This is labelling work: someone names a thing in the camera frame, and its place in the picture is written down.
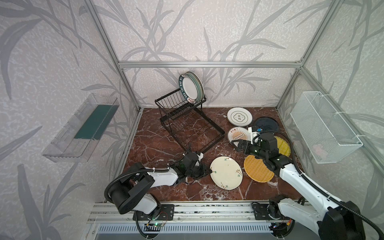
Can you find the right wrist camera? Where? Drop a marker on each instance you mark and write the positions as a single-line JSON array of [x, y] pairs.
[[254, 134]]

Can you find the cream floral plate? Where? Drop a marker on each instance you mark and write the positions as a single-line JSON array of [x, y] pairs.
[[226, 173]]

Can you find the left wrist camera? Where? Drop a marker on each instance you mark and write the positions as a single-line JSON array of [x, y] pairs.
[[198, 158]]

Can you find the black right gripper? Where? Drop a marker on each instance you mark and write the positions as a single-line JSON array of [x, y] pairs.
[[237, 148]]

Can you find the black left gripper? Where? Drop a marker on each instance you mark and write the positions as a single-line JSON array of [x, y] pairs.
[[203, 168]]

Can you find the mint green flower plate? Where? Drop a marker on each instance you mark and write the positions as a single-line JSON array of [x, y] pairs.
[[198, 87]]

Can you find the clear plastic wall bin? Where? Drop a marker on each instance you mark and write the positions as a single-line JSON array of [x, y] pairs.
[[78, 139]]

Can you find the dark blue oval plate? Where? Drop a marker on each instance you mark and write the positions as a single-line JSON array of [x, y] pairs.
[[266, 123]]

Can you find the white wire mesh basket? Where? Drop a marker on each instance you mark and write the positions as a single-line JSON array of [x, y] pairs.
[[326, 133]]

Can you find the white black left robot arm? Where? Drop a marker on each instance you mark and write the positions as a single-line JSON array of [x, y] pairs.
[[130, 190]]

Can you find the black wire dish rack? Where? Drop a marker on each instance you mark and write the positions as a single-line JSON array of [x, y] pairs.
[[187, 123]]

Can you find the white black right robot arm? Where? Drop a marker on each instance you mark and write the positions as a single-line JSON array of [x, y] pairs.
[[330, 218]]

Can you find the green yellow woven plate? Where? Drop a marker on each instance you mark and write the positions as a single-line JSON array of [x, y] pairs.
[[283, 146]]

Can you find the white plate green emblem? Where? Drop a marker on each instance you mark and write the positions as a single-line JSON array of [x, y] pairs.
[[239, 117]]

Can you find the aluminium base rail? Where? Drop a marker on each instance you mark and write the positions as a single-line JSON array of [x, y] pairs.
[[199, 217]]

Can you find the orange woven plate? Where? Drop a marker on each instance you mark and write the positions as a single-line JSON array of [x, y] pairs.
[[257, 170]]

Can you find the orange sunburst plate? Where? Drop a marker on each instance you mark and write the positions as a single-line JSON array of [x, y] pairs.
[[238, 133], [200, 83]]

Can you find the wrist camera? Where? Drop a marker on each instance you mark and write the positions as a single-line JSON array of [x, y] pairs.
[[254, 134], [198, 158]]

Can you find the white plate dark lettered rim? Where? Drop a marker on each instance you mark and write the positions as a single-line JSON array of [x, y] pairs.
[[188, 88]]

